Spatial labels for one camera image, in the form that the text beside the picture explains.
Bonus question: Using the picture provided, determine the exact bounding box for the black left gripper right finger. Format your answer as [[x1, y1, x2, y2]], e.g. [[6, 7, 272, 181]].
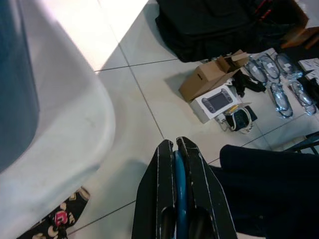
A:
[[175, 136, 238, 239]]

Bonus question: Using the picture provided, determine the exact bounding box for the open cardboard box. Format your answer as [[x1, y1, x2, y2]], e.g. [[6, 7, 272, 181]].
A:
[[178, 49, 250, 103]]

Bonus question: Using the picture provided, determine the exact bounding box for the navy hanging garment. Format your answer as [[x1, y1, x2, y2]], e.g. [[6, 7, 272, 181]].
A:
[[210, 144, 319, 239]]

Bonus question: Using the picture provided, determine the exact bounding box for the black metal clothes rack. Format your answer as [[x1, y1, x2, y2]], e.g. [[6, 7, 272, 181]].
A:
[[284, 131, 319, 154]]

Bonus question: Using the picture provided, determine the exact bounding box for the black strap bundle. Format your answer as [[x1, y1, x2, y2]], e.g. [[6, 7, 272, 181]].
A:
[[233, 70, 267, 98]]

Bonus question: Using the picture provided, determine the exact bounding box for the white shell chair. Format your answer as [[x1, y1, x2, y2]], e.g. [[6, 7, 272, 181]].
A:
[[0, 0, 117, 226]]

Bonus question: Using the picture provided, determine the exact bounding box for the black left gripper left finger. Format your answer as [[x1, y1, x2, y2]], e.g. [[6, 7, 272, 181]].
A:
[[131, 139, 178, 239]]

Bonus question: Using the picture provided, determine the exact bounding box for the white console box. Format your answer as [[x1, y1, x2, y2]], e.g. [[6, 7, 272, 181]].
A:
[[190, 83, 244, 124]]

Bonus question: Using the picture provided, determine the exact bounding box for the flat black bag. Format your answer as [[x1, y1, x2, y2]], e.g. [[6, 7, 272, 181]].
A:
[[155, 0, 262, 63]]

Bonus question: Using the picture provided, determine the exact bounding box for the white paper leaflet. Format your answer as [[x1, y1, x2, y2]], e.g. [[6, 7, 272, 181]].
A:
[[298, 59, 319, 80]]

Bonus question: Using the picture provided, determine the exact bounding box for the bagged coiled cable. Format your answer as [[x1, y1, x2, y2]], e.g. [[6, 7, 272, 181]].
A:
[[270, 82, 294, 118], [258, 55, 282, 82], [275, 53, 304, 82], [245, 56, 269, 83], [289, 81, 317, 116]]

